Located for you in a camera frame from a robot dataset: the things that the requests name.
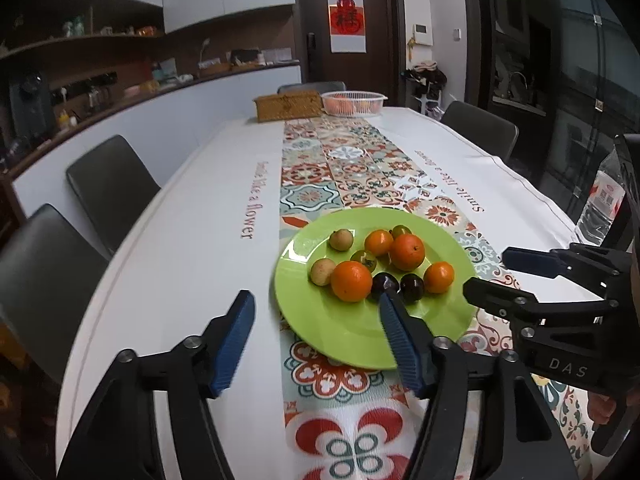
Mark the clear plastic water bottle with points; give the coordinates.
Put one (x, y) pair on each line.
(600, 210)

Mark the green cherry tomato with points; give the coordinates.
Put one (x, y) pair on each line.
(364, 259)
(400, 230)

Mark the dark purple plum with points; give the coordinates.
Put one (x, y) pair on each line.
(411, 287)
(384, 282)

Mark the white floral tablecloth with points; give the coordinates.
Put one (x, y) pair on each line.
(200, 220)

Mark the black countertop appliance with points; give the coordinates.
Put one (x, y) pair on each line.
(30, 102)

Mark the white desk lamp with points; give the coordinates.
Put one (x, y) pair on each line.
(204, 52)

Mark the person's right hand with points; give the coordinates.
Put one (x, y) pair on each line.
(600, 410)

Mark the red and white door poster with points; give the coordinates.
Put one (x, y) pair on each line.
(346, 20)

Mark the white plastic basket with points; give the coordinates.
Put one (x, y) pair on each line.
(352, 102)

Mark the green plate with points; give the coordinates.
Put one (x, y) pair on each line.
(350, 330)

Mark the white wall intercom panel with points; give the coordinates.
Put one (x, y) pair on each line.
(421, 35)

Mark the orange cherry tomato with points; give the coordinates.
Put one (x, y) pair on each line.
(378, 242)

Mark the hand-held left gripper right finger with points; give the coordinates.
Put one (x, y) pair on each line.
(400, 340)

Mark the tan round fruit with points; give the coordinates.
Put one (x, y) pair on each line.
(341, 239)
(323, 271)

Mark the dark brown door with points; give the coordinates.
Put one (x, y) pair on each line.
(380, 75)

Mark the woven wooden box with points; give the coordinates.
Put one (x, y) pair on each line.
(287, 106)

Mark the pile of bags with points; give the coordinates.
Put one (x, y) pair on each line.
(425, 80)

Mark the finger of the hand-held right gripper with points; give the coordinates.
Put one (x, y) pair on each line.
(495, 297)
(530, 260)

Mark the large orange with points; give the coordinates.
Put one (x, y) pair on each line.
(407, 252)
(351, 281)

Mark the smooth small orange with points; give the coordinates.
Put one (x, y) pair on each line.
(439, 277)

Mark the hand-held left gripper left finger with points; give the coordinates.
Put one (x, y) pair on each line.
(235, 340)

